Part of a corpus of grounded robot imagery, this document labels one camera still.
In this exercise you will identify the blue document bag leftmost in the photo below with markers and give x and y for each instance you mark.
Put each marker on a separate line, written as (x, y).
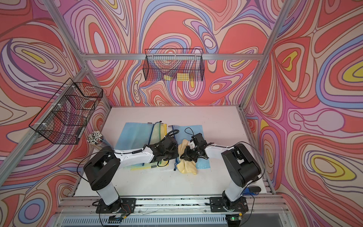
(134, 135)

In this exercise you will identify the black wire basket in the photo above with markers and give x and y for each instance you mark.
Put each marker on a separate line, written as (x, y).
(65, 116)
(169, 61)

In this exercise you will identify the black wire basket left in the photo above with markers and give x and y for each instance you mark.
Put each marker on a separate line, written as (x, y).
(65, 116)

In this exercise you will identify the black wire basket back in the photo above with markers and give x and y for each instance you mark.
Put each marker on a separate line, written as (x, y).
(169, 61)

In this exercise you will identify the yellow sponge in basket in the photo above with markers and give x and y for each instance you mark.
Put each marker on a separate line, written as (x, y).
(177, 77)

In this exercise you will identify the yellow document bag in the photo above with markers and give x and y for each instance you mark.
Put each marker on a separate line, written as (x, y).
(162, 163)

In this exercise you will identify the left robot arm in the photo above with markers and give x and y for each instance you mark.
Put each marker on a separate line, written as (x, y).
(102, 167)

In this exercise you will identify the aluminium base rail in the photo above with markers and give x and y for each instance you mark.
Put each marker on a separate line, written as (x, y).
(264, 210)

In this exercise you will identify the yellow wiping cloth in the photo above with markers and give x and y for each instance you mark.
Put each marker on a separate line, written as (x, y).
(185, 167)

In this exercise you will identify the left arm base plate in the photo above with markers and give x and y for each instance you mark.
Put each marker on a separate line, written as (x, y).
(120, 206)

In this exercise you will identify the clear pencil holder cup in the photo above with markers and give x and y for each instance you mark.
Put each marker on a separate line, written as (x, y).
(97, 140)

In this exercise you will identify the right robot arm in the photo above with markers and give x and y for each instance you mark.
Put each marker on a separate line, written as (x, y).
(240, 164)

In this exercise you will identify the green zip document bag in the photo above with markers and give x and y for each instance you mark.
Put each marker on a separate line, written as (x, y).
(155, 135)

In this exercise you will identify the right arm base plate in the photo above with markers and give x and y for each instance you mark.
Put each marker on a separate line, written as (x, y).
(222, 204)

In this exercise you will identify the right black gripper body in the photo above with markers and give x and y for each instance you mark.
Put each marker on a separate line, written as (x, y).
(192, 154)

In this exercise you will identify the light blue mesh document bag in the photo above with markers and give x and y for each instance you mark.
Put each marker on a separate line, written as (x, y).
(186, 132)

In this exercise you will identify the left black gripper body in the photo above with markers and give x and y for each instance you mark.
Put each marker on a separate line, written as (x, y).
(173, 154)

